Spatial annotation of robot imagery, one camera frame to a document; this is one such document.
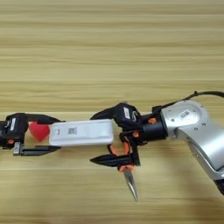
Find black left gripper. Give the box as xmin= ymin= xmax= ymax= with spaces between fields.
xmin=0 ymin=113 xmax=63 ymax=157

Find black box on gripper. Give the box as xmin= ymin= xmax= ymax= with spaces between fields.
xmin=4 ymin=113 xmax=30 ymax=142
xmin=114 ymin=102 xmax=143 ymax=130

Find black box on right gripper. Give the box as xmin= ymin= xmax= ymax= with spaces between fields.
xmin=114 ymin=102 xmax=143 ymax=130

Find white rectangular device box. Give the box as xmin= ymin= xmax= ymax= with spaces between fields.
xmin=48 ymin=118 xmax=115 ymax=147

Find red cube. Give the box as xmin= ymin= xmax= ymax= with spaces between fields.
xmin=28 ymin=122 xmax=51 ymax=143

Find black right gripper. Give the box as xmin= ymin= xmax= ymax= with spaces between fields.
xmin=89 ymin=106 xmax=169 ymax=169

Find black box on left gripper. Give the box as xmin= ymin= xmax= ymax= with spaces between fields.
xmin=4 ymin=113 xmax=30 ymax=142

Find orange black needle-nose pliers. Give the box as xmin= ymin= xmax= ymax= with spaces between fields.
xmin=108 ymin=133 xmax=139 ymax=203

